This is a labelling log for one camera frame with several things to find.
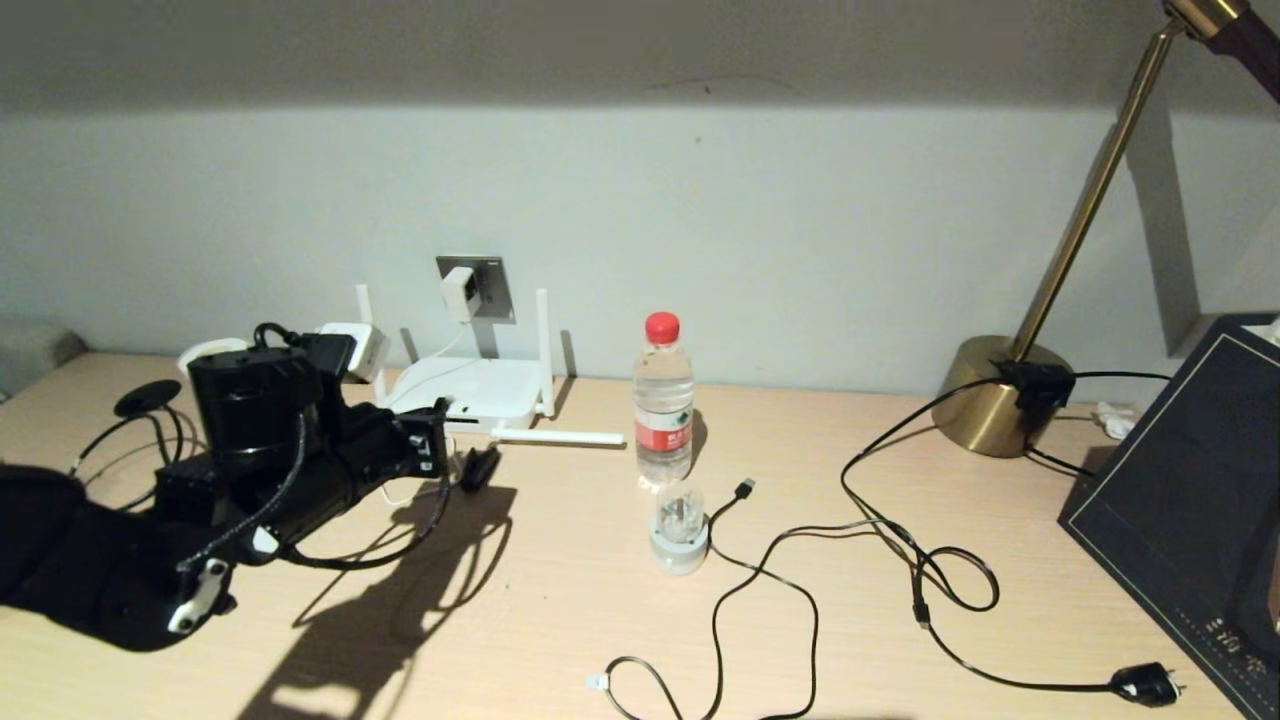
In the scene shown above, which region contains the white power adapter with cord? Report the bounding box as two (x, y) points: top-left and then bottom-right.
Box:
(378, 320), (473, 507)

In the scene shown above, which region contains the water bottle red cap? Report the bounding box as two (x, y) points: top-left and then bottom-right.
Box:
(632, 312), (697, 488)

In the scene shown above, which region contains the brass desk lamp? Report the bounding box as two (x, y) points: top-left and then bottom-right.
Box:
(932, 0), (1280, 459)

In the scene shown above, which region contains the grey wall socket plate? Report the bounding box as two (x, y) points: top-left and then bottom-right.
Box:
(436, 256), (517, 325)

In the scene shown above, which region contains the black oval disc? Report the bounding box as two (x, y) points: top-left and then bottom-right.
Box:
(113, 379), (183, 419)

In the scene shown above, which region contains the small white clear humidifier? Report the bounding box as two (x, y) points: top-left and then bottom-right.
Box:
(650, 480), (712, 576)

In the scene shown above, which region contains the small black stand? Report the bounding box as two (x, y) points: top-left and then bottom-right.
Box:
(458, 446), (502, 493)

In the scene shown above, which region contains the white toilet paper roll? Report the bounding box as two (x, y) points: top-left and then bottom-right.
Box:
(178, 338), (253, 373)

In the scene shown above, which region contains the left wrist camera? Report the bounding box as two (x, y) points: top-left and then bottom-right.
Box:
(300, 322), (389, 384)

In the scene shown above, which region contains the white router with antennas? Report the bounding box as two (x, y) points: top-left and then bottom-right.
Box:
(355, 285), (627, 447)

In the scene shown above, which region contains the black USB cable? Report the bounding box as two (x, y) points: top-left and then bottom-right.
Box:
(585, 655), (691, 720)
(705, 478), (936, 720)

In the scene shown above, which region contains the black lamp power cord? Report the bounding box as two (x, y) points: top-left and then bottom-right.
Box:
(840, 372), (1187, 709)

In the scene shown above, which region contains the black box with gold trim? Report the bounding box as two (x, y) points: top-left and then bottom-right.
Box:
(1057, 315), (1280, 720)

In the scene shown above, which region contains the crumpled white tissue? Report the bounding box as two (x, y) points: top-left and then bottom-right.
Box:
(1092, 400), (1137, 442)

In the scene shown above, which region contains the black adapter plug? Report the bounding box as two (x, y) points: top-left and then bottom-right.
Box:
(995, 362), (1079, 413)

